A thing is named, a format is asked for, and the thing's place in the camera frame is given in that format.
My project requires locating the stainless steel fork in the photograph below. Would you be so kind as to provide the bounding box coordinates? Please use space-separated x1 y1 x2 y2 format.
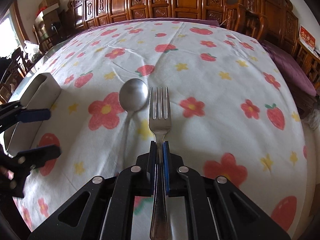
149 87 171 239

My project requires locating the stainless steel spoon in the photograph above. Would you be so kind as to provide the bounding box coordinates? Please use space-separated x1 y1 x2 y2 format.
117 79 149 173

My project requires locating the rectangular metal tray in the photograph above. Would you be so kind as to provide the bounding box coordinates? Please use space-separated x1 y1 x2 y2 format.
1 73 61 157

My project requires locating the dark wooden chair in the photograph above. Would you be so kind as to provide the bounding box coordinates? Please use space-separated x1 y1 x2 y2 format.
1 47 34 104

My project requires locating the strawberry flower print tablecloth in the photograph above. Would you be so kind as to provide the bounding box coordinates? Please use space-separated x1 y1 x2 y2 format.
12 20 308 240

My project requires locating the dark storage cabinet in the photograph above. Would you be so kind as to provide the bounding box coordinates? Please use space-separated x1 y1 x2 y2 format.
33 3 67 54

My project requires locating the cardboard box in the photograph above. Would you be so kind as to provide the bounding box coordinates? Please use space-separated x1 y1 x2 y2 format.
39 0 60 9

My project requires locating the purple sofa cushion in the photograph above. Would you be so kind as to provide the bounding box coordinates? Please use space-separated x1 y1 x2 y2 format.
76 18 220 37

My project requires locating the carved wooden sofa bench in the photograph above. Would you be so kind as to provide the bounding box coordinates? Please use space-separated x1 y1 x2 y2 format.
67 0 268 42

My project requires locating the purple armchair cushion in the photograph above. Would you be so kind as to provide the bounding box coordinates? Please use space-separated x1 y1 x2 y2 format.
260 40 317 97

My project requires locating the carved wooden armchair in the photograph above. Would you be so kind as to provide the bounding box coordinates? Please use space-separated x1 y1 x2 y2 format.
237 0 320 91

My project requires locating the red desk calendar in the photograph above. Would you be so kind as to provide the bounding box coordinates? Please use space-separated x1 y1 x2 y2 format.
299 25 316 52

